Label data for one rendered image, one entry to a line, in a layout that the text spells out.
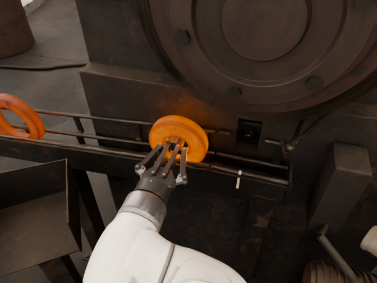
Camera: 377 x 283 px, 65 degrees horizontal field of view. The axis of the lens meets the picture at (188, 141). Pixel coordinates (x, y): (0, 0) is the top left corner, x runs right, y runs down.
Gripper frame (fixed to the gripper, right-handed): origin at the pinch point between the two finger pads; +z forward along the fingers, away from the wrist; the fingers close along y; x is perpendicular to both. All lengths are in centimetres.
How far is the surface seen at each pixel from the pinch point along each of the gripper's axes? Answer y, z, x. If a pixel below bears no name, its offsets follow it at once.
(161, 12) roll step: -0.6, -3.2, 32.7
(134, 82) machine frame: -14.1, 7.4, 9.8
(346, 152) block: 39.4, 2.2, 3.4
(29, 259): -26.0, -33.9, -14.8
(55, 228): -24.9, -25.2, -14.7
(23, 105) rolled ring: -48.5, 0.9, 0.0
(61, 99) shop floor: -129, 98, -80
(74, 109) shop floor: -113, 89, -80
